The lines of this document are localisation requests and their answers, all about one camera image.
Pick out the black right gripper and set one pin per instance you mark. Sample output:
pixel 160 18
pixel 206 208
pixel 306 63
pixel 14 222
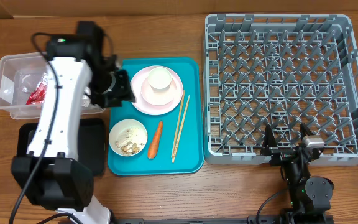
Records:
pixel 268 149

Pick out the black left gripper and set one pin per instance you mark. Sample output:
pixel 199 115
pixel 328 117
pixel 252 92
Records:
pixel 123 92

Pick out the red snack wrapper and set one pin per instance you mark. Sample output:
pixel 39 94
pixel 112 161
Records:
pixel 38 95

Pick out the orange carrot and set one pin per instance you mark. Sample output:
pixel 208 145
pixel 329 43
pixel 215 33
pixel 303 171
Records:
pixel 153 148

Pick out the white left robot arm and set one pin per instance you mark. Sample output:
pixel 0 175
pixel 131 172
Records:
pixel 50 174

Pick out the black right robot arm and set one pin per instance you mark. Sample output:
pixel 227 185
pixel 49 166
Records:
pixel 309 195

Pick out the grey dishwasher rack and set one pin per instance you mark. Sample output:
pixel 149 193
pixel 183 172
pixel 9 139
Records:
pixel 282 71

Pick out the pink shallow bowl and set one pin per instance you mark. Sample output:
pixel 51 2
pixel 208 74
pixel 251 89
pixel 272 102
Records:
pixel 157 98

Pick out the pink plate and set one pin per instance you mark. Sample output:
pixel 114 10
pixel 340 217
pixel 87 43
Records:
pixel 146 107

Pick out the white cup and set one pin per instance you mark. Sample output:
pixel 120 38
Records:
pixel 159 78

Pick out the white bowl with food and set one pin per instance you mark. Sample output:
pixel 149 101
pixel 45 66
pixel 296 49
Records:
pixel 128 137

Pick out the black tray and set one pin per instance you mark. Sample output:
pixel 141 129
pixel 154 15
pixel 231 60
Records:
pixel 91 143

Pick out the teal plastic tray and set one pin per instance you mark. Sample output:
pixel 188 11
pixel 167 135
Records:
pixel 190 153

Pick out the wooden chopstick right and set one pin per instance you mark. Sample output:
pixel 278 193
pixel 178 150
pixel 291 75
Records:
pixel 182 121

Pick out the clear plastic bin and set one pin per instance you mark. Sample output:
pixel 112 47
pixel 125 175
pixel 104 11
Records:
pixel 11 81

